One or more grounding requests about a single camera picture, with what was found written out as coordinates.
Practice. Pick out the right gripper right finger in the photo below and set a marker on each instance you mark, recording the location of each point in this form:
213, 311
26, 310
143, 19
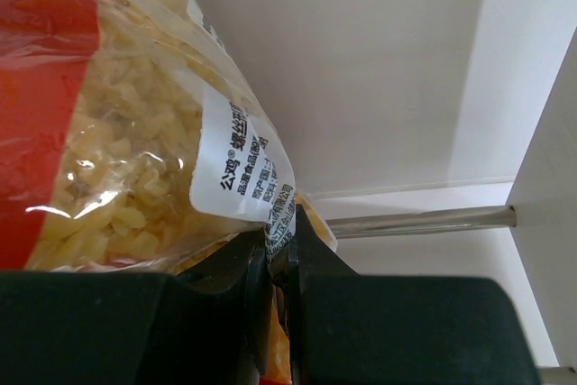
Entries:
348, 328

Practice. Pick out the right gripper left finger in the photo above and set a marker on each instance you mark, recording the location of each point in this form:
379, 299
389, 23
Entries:
207, 325

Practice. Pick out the red fusilli pasta bag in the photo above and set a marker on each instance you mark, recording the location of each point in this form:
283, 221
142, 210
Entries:
129, 139

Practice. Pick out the white two-tier shelf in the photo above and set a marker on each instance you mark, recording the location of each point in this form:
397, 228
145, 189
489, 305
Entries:
518, 50

